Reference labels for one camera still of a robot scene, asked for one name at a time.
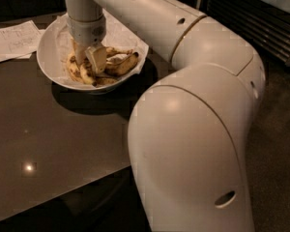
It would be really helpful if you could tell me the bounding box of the dark slatted appliance grille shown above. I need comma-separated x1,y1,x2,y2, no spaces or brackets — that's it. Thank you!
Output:
200,0,290,70

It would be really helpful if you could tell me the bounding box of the spotted banana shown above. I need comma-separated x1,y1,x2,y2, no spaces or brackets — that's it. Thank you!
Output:
66,52,117,87
104,46,139,76
70,46,139,86

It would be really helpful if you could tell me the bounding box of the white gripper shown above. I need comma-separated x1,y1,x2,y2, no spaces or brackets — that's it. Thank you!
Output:
67,16,106,74

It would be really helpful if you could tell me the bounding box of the white bowl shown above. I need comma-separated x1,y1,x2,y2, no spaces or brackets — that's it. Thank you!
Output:
37,11,149,95

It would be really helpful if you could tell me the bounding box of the white paper bowl liner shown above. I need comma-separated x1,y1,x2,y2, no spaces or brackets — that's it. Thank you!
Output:
50,13,149,93

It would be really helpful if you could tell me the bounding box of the white printed paper sheet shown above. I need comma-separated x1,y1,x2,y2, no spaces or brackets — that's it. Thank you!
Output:
0,20,44,62

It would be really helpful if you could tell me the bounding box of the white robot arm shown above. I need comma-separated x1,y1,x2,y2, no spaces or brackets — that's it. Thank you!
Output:
66,0,266,232

